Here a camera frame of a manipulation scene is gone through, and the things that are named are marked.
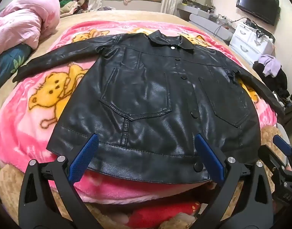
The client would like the pink quilt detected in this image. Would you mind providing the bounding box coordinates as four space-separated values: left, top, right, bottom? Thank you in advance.
0 0 62 59

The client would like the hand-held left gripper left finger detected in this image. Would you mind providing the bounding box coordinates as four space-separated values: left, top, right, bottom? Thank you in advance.
18 134 106 229

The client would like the grey desk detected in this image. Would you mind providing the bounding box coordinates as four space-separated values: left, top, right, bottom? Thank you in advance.
177 3 236 41

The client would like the black wall television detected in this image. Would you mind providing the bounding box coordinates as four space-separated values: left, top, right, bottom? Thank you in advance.
236 0 280 26

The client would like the pile of dark clothes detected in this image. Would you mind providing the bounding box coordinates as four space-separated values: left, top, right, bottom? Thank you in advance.
253 61 290 98

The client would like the blue floral quilt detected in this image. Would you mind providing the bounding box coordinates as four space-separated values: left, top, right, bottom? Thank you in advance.
0 43 34 90

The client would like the brown fluffy cloth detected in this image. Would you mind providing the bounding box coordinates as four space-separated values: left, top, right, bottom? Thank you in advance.
0 124 290 229

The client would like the white dresser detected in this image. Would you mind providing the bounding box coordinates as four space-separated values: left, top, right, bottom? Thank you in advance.
229 21 275 65

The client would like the red plush cloth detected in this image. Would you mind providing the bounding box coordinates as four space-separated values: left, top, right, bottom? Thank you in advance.
134 200 201 223

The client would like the clutter of small desk items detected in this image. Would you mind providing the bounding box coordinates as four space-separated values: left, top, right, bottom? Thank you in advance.
182 0 232 25

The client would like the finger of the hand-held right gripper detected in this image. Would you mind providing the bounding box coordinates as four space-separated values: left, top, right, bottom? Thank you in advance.
257 144 283 175
273 135 292 172

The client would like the pile of folded clothes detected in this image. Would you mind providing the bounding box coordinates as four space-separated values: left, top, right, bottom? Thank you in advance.
58 0 89 17

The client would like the black leather jacket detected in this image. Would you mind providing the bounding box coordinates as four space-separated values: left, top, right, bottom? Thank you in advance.
12 30 286 185

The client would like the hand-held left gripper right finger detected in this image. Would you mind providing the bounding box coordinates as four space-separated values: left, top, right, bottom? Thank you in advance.
195 134 274 229

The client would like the pink printed blanket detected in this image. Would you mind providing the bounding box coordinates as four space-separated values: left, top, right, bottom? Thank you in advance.
0 20 278 207

